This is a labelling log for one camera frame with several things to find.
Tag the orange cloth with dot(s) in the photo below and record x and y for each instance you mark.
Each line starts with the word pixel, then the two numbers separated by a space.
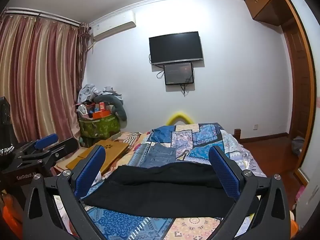
pixel 8 210

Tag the blue patchwork quilt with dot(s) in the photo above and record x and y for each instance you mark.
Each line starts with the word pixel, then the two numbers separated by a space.
pixel 205 135

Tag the black wall television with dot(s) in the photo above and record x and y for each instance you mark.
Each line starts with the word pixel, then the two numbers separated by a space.
pixel 175 47

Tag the pink striped curtain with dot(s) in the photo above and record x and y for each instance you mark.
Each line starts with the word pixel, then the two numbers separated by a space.
pixel 37 80

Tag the peach patterned bedsheet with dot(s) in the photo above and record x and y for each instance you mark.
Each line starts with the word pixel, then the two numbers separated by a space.
pixel 132 140

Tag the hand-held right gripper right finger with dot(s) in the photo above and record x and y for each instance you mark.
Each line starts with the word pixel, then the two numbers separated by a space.
pixel 223 170

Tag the pink object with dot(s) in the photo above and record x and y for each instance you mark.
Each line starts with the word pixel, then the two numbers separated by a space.
pixel 300 195

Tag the black pants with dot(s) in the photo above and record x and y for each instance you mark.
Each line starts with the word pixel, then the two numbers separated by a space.
pixel 162 187

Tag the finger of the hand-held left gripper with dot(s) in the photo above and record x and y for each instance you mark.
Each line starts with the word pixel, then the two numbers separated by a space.
pixel 47 140
pixel 65 146

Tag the yellow curved cushion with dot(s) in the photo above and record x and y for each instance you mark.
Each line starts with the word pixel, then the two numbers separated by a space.
pixel 178 115

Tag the small red box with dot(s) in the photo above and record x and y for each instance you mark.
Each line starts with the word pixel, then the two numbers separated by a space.
pixel 102 106

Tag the wooden wardrobe frame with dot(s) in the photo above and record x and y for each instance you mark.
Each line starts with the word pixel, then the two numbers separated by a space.
pixel 300 80

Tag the green patterned storage bag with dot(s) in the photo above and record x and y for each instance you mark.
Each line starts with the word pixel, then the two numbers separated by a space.
pixel 100 127

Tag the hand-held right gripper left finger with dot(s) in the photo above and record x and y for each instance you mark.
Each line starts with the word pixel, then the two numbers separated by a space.
pixel 92 166

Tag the white wall socket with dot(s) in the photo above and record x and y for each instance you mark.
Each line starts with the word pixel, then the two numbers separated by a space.
pixel 255 126

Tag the blue denim jeans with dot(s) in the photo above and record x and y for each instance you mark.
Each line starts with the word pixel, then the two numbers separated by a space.
pixel 157 155

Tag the orange box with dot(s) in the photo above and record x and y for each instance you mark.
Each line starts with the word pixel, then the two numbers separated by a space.
pixel 101 115

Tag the grey cloth heap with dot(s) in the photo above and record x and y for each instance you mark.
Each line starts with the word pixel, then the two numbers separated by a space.
pixel 297 145

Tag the white curtain rail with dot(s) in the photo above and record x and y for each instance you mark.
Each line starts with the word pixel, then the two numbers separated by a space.
pixel 37 14

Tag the wooden bed post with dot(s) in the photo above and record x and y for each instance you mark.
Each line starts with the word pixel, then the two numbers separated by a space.
pixel 237 133

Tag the wooden folding lap desk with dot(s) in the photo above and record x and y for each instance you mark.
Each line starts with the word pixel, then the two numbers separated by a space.
pixel 112 152

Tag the grey plush pillow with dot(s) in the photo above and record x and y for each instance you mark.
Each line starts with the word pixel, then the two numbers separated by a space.
pixel 120 105

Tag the pile of grey white clothes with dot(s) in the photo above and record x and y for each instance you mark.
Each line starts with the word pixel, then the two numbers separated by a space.
pixel 88 92

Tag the wooden overhead cabinet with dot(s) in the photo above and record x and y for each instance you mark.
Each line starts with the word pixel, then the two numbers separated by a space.
pixel 265 0

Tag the white air conditioner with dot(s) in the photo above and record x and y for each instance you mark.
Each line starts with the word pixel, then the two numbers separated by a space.
pixel 112 27

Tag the small black wall monitor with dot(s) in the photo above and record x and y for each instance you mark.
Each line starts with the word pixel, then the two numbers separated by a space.
pixel 178 73

